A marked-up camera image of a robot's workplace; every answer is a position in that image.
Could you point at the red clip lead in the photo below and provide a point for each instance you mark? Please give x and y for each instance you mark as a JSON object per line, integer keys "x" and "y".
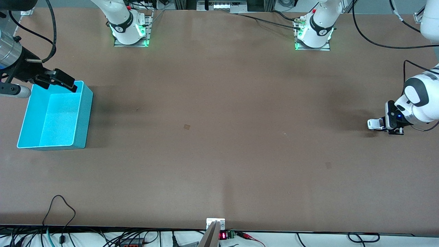
{"x": 245, "y": 235}

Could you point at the power strip orange switches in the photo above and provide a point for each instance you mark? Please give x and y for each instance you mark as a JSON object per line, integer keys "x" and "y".
{"x": 132, "y": 244}

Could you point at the white mount plate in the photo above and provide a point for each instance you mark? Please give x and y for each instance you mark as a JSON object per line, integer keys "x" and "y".
{"x": 221, "y": 223}

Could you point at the aluminium corner bracket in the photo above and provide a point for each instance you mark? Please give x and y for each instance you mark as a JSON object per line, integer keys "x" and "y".
{"x": 27, "y": 12}
{"x": 417, "y": 18}

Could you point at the white toy jeep black roof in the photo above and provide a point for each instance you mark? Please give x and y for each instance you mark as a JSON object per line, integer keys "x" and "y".
{"x": 374, "y": 124}

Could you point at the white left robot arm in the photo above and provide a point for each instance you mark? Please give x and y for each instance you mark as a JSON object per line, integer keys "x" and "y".
{"x": 317, "y": 41}

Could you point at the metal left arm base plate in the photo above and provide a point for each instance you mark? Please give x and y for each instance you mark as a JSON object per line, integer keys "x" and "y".
{"x": 324, "y": 48}

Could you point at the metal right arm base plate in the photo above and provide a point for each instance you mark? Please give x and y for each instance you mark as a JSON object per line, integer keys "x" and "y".
{"x": 150, "y": 31}

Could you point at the black equipment frame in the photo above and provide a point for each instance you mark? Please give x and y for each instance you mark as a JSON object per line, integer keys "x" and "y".
{"x": 185, "y": 3}

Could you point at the grey camera mount bar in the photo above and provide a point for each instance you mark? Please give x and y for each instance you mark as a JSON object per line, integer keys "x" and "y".
{"x": 211, "y": 236}

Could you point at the red digit display module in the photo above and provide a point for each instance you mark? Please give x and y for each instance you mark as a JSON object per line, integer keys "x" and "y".
{"x": 223, "y": 235}

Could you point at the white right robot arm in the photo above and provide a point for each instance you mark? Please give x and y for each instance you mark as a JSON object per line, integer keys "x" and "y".
{"x": 125, "y": 37}

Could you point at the cyan plastic bin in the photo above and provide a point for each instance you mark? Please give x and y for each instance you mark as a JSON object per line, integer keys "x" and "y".
{"x": 58, "y": 120}

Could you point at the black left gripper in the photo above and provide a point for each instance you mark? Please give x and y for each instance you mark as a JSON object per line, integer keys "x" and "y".
{"x": 390, "y": 118}

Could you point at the silver metal rack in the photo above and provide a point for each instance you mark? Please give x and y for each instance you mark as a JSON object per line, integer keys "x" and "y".
{"x": 223, "y": 6}

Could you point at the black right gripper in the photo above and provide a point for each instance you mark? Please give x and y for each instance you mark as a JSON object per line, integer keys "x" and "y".
{"x": 24, "y": 68}

